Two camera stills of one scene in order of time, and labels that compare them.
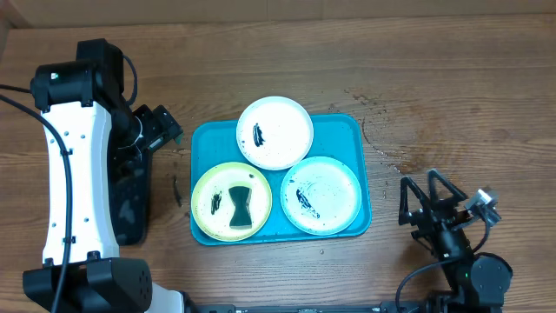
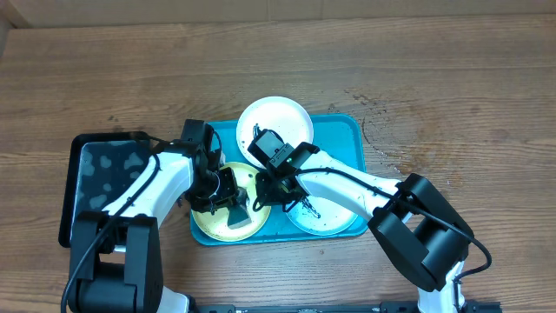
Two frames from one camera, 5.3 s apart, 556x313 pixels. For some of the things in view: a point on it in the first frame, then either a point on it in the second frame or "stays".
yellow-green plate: [213, 204] stays
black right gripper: [431, 218] -> [282, 196]
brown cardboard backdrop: [36, 14] stays
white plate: [274, 133] stays
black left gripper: [166, 127] -> [221, 200]
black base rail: [416, 307] stays
